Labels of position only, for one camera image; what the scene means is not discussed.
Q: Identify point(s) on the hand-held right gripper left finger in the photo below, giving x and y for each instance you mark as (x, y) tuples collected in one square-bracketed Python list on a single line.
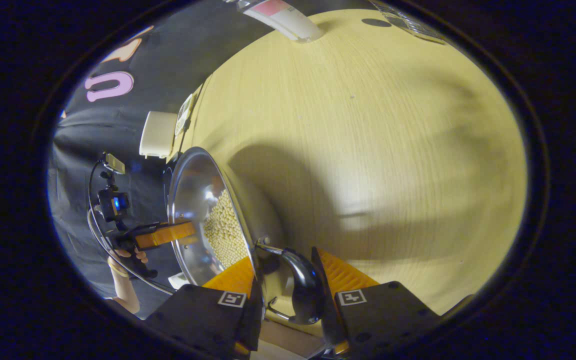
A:
[(250, 320)]

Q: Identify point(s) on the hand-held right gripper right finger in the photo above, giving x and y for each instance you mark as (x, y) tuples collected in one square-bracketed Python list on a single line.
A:
[(332, 322)]

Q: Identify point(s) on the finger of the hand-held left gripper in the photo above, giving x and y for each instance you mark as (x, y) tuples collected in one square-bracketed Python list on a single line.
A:
[(168, 234)]

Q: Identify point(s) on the pile of yellow soybeans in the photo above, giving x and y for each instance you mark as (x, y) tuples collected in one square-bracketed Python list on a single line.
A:
[(225, 230)]

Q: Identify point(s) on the white toaster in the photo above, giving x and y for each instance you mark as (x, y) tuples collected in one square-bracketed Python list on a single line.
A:
[(158, 134)]

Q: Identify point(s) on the white divided bean dish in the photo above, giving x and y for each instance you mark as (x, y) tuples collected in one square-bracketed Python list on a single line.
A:
[(184, 115)]

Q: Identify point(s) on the small white bottle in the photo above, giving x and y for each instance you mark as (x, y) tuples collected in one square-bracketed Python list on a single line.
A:
[(288, 20)]

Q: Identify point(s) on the black round table cap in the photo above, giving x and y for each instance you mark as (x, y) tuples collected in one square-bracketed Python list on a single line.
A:
[(375, 22)]

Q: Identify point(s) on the small glass jar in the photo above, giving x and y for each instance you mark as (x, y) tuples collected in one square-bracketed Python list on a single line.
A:
[(408, 22)]

